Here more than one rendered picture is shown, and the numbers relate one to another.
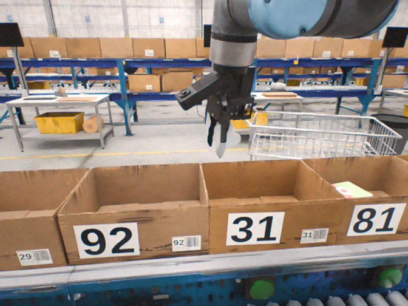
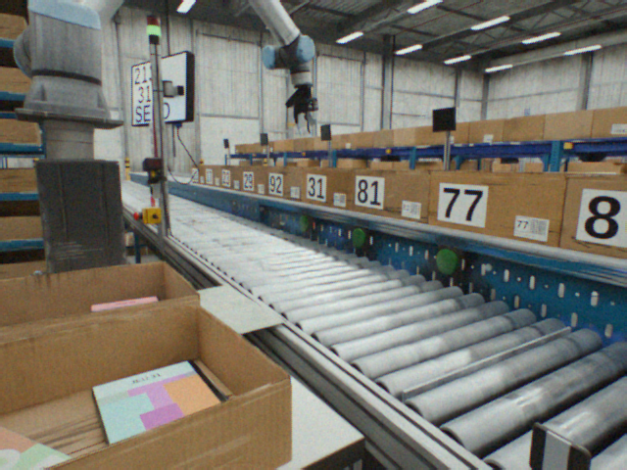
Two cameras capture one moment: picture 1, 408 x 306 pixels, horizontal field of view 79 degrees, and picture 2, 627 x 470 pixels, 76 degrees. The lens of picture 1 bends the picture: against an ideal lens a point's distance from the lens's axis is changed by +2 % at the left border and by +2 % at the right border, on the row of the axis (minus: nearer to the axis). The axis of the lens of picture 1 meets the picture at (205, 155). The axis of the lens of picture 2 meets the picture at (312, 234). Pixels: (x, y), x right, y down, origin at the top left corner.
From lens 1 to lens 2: 1.79 m
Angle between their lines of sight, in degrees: 63
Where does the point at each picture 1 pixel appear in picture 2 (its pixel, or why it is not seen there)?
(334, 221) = (349, 189)
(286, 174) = not seen: hidden behind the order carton
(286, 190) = not seen: hidden behind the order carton
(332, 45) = not seen: outside the picture
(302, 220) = (333, 185)
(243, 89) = (305, 96)
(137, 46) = (600, 120)
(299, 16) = (267, 62)
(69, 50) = (505, 133)
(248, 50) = (295, 76)
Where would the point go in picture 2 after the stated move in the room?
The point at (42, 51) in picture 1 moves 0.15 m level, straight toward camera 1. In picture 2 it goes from (477, 136) to (475, 135)
